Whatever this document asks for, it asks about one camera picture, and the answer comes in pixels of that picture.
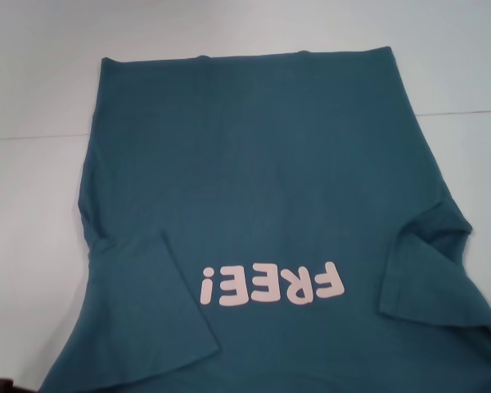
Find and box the teal T-shirt pink FREE print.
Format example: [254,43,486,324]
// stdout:
[36,47,491,393]

